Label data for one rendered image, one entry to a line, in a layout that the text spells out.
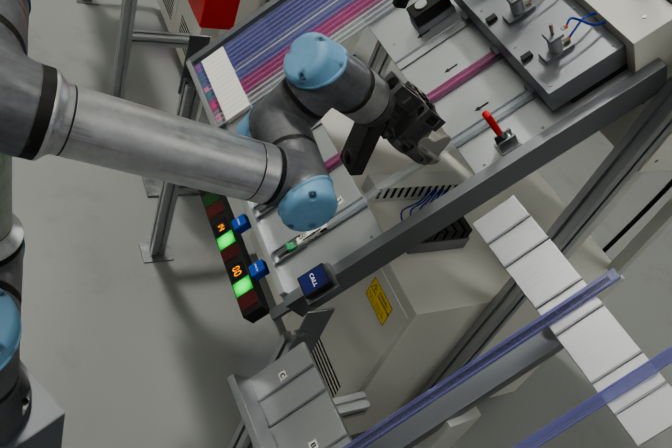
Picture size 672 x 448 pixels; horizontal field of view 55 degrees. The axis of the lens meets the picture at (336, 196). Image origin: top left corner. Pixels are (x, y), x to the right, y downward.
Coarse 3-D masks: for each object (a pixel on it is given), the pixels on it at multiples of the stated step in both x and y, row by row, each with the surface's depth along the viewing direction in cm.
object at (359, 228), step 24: (240, 120) 135; (336, 168) 118; (336, 192) 116; (360, 192) 114; (264, 216) 120; (360, 216) 112; (288, 240) 116; (312, 240) 113; (336, 240) 111; (360, 240) 109; (288, 264) 113; (312, 264) 111; (288, 288) 111
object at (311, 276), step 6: (312, 270) 105; (318, 270) 105; (306, 276) 105; (312, 276) 105; (318, 276) 104; (324, 276) 104; (300, 282) 105; (306, 282) 105; (312, 282) 104; (318, 282) 104; (324, 282) 103; (306, 288) 104; (312, 288) 104; (306, 294) 104
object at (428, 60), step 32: (416, 0) 129; (384, 32) 129; (416, 32) 125; (448, 32) 122; (480, 32) 119; (416, 64) 122; (448, 64) 118; (448, 96) 115; (480, 96) 112; (512, 96) 110; (448, 128) 112; (512, 128) 107; (544, 128) 104; (480, 160) 107
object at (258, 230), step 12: (192, 72) 145; (204, 96) 140; (204, 108) 138; (216, 120) 136; (252, 204) 123; (252, 216) 119; (252, 228) 118; (264, 240) 116; (264, 252) 114; (276, 264) 114; (276, 276) 111; (276, 288) 110
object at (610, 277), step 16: (608, 272) 80; (592, 288) 80; (560, 304) 81; (576, 304) 80; (544, 320) 81; (512, 336) 82; (528, 336) 81; (496, 352) 82; (464, 368) 83; (480, 368) 82; (448, 384) 83; (416, 400) 84; (432, 400) 83; (400, 416) 84; (368, 432) 85; (384, 432) 84
